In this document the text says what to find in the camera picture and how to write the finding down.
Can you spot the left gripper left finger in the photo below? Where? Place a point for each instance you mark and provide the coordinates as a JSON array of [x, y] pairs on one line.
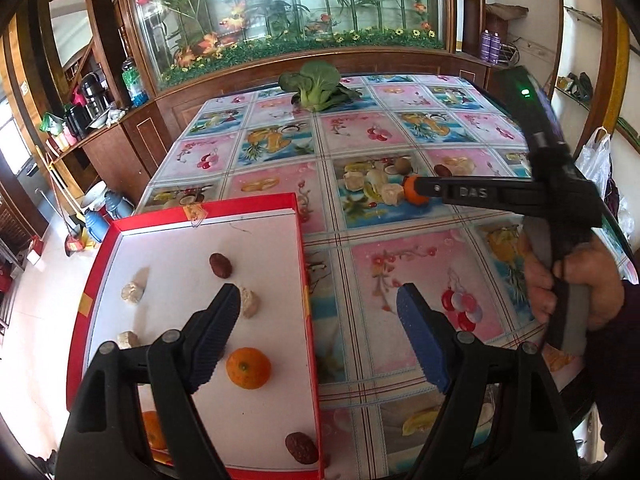
[[181, 361]]

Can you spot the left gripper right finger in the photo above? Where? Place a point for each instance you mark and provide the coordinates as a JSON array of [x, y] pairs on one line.
[[441, 354]]

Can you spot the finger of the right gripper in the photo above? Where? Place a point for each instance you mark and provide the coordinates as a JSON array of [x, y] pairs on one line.
[[429, 186]]

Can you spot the orange tangerine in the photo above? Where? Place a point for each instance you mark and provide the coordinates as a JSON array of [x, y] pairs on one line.
[[153, 430], [248, 368], [412, 196]]

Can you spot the pale cake chunk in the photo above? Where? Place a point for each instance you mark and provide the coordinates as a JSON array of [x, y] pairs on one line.
[[132, 293], [250, 302]]

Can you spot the dark red jujube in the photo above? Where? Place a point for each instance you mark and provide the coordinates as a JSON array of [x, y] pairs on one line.
[[221, 266]]

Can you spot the operator right hand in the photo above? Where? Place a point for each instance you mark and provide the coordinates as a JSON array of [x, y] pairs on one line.
[[591, 265]]

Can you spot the small red jujube far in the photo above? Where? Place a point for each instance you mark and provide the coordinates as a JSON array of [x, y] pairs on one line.
[[442, 171]]

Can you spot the pale cake piece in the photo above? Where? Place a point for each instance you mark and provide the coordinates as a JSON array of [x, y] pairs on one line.
[[459, 166]]

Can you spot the white plastic bag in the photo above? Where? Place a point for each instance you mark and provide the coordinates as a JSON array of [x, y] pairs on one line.
[[594, 159]]

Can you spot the red white shallow box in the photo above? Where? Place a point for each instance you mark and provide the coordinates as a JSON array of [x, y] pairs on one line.
[[166, 252]]

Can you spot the fruit print tablecloth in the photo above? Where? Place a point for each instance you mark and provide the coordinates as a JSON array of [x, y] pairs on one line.
[[360, 246]]

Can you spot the red jujube centre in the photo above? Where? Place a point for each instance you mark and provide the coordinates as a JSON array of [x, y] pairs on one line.
[[302, 448]]

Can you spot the green leafy vegetable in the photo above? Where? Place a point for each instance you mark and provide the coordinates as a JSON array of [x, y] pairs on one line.
[[317, 87]]

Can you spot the purple bottle right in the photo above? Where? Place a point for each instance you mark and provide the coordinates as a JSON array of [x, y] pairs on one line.
[[494, 48]]

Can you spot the purple bottle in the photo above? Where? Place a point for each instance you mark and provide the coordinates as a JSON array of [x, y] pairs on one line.
[[494, 48], [485, 45]]

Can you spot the purple bottle left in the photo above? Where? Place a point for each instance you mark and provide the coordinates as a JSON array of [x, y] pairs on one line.
[[485, 45]]

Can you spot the blue thermos flask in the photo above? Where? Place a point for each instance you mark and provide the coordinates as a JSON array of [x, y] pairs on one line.
[[96, 225]]

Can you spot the grey thermos flask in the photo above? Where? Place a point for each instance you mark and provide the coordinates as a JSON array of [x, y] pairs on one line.
[[118, 206]]

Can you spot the wooden side cabinet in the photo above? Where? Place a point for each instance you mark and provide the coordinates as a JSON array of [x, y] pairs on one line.
[[127, 155]]

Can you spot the green label plastic bottle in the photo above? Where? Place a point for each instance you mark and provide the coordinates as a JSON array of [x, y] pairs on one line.
[[133, 82]]

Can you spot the black kettle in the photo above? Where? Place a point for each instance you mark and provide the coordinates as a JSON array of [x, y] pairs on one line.
[[94, 94]]

